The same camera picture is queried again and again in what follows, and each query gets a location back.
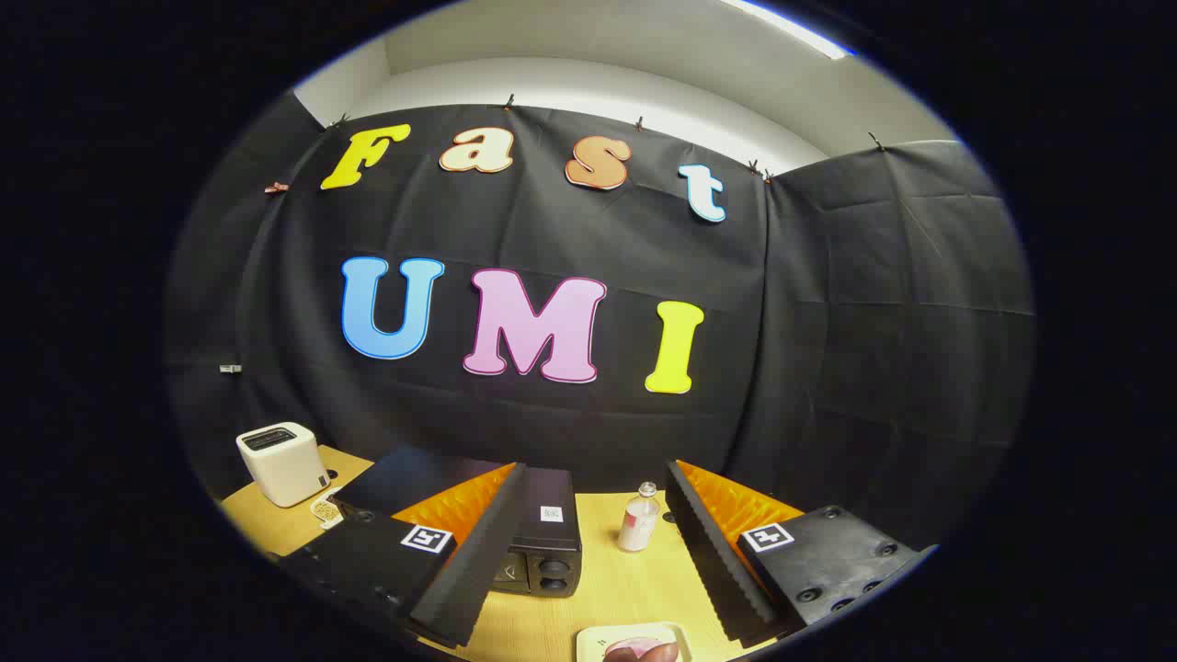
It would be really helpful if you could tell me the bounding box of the clear bottle with pink label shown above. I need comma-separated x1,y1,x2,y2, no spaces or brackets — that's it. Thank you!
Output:
617,482,661,554

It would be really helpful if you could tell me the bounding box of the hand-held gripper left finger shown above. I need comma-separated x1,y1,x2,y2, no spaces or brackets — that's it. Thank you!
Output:
276,462,528,649

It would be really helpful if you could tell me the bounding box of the black backdrop cloth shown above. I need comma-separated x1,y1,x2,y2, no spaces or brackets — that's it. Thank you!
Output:
166,92,1038,553

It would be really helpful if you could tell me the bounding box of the black toaster oven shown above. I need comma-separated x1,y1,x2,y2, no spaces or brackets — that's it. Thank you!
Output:
336,446,582,599

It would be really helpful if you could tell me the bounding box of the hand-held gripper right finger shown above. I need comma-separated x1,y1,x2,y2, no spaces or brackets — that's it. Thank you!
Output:
664,460,939,649

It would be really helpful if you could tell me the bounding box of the white toaster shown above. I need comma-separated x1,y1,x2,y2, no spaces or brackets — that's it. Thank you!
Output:
235,422,330,508

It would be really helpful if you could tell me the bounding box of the cream square plate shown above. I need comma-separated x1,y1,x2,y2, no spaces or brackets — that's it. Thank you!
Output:
577,622,692,662

